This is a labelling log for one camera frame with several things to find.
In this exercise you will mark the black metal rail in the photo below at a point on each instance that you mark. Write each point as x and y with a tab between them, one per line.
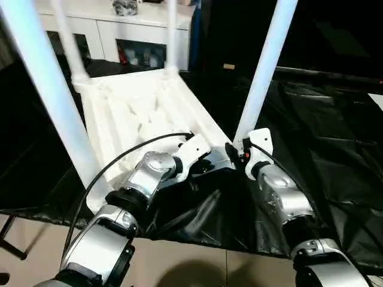
329	74

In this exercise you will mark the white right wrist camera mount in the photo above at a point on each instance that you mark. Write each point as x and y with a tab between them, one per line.
263	140

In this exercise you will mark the grey glossy object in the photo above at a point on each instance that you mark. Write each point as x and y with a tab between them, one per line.
125	7

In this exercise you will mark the blue vertical panel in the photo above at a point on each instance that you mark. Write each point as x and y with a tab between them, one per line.
197	36

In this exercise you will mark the white flat board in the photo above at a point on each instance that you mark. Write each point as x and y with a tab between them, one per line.
377	100

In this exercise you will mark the small white jar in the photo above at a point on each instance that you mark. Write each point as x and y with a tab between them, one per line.
133	60

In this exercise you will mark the black work mat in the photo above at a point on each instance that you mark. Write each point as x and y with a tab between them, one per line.
224	221

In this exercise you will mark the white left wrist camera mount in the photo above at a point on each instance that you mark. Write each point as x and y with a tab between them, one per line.
194	146

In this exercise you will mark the white plastic table leg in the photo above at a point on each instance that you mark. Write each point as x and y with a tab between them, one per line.
263	74
70	45
172	36
45	74

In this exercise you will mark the white glass-door cabinet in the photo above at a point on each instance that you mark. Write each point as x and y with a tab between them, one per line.
134	24

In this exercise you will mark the black folding chair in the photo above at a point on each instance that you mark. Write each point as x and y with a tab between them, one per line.
15	251

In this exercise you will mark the small red bottle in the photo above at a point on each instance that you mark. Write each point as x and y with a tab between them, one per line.
121	55

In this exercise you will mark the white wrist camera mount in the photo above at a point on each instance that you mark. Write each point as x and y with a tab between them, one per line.
263	140
194	146

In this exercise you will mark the small tan label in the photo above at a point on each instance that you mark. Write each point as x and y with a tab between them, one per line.
229	66

